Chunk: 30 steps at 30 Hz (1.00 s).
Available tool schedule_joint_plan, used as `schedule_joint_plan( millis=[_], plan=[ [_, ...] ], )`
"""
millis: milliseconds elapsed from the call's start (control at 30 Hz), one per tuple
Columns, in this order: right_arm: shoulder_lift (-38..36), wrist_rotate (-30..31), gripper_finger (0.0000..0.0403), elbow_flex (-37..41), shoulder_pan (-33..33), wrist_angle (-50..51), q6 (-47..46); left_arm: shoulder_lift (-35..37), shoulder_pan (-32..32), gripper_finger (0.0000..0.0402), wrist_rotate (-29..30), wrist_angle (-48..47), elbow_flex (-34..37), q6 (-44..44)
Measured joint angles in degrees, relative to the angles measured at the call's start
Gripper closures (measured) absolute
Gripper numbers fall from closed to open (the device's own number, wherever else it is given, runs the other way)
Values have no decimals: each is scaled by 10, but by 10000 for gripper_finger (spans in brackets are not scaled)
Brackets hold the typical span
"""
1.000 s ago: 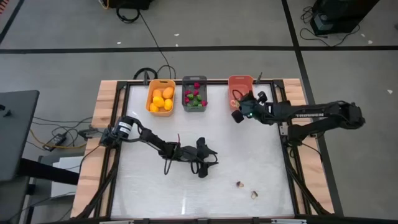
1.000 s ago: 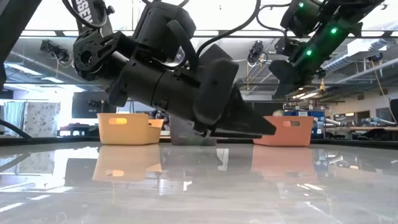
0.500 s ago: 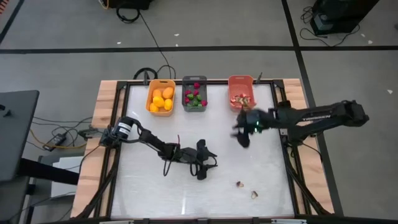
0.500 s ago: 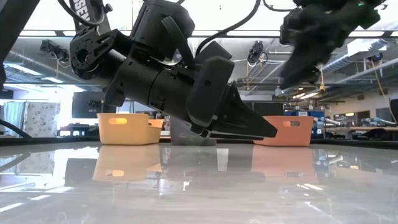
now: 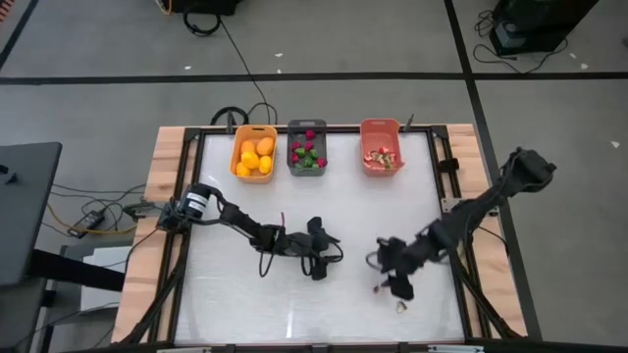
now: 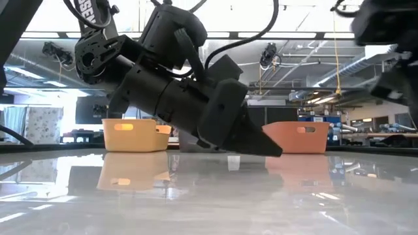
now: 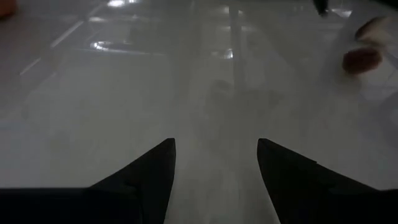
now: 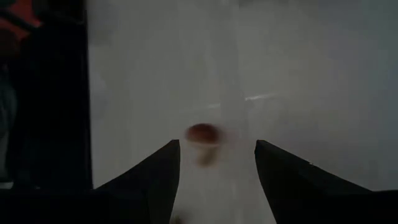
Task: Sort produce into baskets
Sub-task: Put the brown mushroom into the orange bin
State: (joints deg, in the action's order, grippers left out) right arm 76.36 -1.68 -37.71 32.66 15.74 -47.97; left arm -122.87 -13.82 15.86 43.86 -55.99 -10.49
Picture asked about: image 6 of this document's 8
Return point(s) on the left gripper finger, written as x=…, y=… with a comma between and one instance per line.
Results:
x=258, y=140

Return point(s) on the orange plastic basket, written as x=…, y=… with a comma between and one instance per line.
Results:
x=303, y=140

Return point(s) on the yellow plastic basket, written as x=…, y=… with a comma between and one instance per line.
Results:
x=137, y=140

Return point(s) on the wooden workbench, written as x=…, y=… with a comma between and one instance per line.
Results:
x=375, y=134

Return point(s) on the blue cabinet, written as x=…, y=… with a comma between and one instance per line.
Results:
x=334, y=127

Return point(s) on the black monitor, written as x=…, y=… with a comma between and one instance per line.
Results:
x=88, y=111

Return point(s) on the long ceiling light bar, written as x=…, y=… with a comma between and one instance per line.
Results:
x=294, y=35

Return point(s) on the floral curtain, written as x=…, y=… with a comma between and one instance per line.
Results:
x=44, y=125

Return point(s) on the white curtain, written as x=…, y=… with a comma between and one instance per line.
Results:
x=14, y=120

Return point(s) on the wide silver air duct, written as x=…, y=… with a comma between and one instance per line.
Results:
x=352, y=67

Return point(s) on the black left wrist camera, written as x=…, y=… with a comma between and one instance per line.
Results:
x=225, y=70

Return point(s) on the black ceiling camera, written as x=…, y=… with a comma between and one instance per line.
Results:
x=269, y=53
x=57, y=52

